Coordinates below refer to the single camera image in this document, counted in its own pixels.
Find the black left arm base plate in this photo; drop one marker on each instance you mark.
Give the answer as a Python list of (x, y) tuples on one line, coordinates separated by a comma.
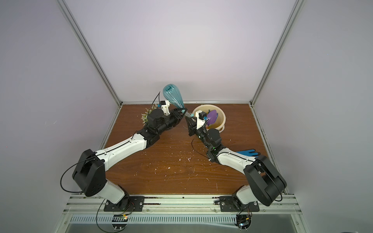
[(127, 204)]

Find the purple trowel pink handle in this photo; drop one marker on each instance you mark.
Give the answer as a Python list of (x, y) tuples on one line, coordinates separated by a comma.
[(212, 117)]

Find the aluminium left corner post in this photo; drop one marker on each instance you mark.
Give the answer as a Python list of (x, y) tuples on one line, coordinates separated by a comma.
[(64, 8)]

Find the cream plastic bucket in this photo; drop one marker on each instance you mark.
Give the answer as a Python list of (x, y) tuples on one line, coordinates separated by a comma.
[(221, 119)]

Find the artificial green potted plant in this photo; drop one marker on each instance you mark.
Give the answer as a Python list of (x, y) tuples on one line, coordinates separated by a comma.
[(144, 116)]

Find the aluminium corner post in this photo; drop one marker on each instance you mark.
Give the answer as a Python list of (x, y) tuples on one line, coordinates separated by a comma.
[(281, 42), (64, 8)]

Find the teal spray bottle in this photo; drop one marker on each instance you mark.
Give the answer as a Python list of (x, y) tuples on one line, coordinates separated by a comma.
[(172, 94)]

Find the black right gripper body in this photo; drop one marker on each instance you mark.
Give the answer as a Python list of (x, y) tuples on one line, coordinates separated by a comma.
[(191, 126)]

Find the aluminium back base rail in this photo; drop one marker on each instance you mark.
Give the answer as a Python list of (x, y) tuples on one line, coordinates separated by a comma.
[(188, 102)]

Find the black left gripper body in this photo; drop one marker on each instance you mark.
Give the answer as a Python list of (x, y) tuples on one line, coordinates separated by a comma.
[(172, 121)]

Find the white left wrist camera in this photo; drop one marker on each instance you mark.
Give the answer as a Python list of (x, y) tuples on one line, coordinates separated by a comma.
[(164, 106)]

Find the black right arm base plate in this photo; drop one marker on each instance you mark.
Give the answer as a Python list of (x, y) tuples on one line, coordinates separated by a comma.
[(232, 204)]

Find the aluminium right corner post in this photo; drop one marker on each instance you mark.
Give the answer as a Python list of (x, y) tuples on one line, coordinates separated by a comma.
[(281, 42)]

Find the blue grey gardening glove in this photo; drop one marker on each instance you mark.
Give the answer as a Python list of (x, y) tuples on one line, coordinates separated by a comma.
[(250, 153)]

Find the aluminium front mounting rail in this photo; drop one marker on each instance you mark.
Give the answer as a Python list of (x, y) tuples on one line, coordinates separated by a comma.
[(178, 204)]

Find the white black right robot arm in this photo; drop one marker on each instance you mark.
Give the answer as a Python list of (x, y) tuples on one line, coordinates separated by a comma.
[(265, 181)]

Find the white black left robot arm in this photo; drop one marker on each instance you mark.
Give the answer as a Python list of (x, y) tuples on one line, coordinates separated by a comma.
[(90, 171)]

